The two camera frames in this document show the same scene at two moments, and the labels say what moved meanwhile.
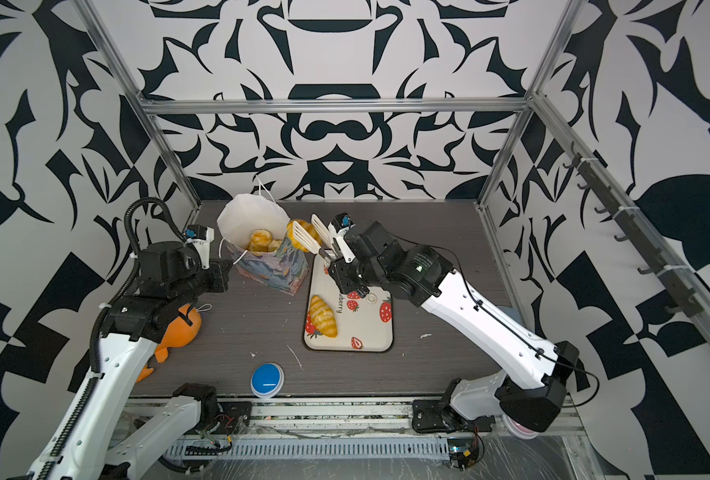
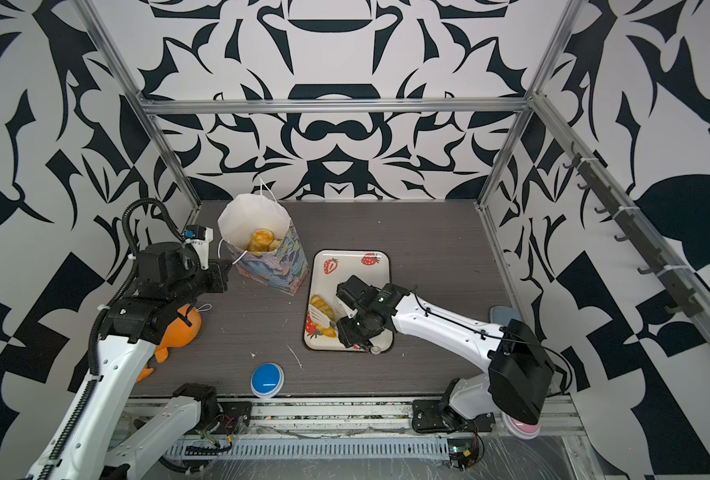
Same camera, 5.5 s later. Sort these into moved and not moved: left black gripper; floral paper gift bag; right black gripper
Moved: right black gripper
Not moved: left black gripper; floral paper gift bag
